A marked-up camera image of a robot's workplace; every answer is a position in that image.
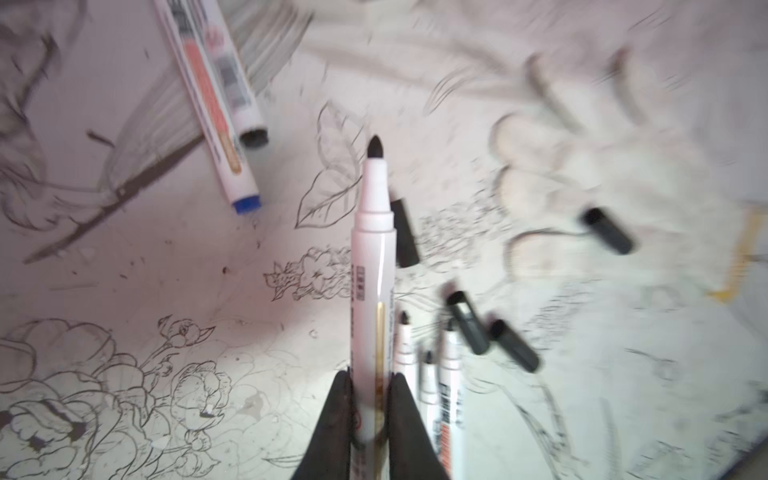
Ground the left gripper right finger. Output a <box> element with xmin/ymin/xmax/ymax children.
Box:
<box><xmin>386</xmin><ymin>373</ymin><xmax>449</xmax><ymax>480</ymax></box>

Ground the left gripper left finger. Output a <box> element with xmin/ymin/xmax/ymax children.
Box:
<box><xmin>292</xmin><ymin>371</ymin><xmax>353</xmax><ymax>480</ymax></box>

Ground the white marker cluster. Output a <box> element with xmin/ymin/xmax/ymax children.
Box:
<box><xmin>393</xmin><ymin>311</ymin><xmax>419</xmax><ymax>401</ymax></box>
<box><xmin>419</xmin><ymin>350</ymin><xmax>441</xmax><ymax>454</ymax></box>
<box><xmin>438</xmin><ymin>320</ymin><xmax>466</xmax><ymax>480</ymax></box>

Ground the black cap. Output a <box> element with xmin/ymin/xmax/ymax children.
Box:
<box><xmin>489</xmin><ymin>319</ymin><xmax>541</xmax><ymax>373</ymax></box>
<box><xmin>580</xmin><ymin>207</ymin><xmax>635</xmax><ymax>255</ymax></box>
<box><xmin>446</xmin><ymin>291</ymin><xmax>490</xmax><ymax>355</ymax></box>
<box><xmin>390</xmin><ymin>199</ymin><xmax>420</xmax><ymax>268</ymax></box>

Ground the black cap top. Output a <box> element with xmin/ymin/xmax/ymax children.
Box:
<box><xmin>390</xmin><ymin>199</ymin><xmax>420</xmax><ymax>268</ymax></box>

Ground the white glove on table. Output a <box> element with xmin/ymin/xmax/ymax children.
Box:
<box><xmin>489</xmin><ymin>47</ymin><xmax>767</xmax><ymax>304</ymax></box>

